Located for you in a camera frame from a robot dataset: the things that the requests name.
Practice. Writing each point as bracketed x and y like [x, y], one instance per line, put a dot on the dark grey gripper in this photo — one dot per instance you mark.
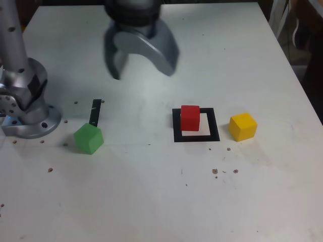
[141, 31]

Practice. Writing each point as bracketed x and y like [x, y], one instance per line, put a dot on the red cube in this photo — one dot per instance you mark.
[190, 118]

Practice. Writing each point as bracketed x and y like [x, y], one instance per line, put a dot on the green cube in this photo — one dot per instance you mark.
[88, 138]

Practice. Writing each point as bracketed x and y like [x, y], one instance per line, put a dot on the yellow cube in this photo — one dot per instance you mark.
[243, 127]

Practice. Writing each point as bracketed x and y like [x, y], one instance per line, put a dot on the black tape square outline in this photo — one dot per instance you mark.
[214, 126]

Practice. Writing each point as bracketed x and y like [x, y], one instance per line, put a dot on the black tape strip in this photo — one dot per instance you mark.
[95, 113]

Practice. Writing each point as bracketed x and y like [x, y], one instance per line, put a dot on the white background frame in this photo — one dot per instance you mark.
[277, 15]

